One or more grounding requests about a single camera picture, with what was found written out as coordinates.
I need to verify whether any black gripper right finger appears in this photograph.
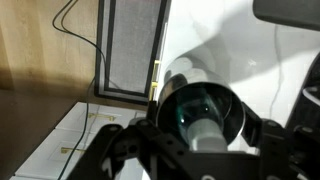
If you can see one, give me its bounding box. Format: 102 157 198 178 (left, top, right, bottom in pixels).
240 103 298 180

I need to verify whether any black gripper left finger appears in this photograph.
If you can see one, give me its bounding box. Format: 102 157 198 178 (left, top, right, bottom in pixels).
67 101 160 180

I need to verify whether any bottle with green contents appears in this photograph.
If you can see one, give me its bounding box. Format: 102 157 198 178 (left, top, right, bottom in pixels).
176 88 227 152

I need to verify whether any white drawer front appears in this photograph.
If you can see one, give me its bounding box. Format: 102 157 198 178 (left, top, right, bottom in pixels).
14 128 101 180

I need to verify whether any grey framed mat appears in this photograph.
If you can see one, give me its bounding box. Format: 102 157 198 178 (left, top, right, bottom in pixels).
94 0 171 104

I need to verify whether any gold drawer handle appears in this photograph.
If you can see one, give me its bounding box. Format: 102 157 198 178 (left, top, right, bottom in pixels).
60 147 86 154

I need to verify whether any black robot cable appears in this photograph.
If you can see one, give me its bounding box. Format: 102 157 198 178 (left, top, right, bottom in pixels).
51 0 111 180

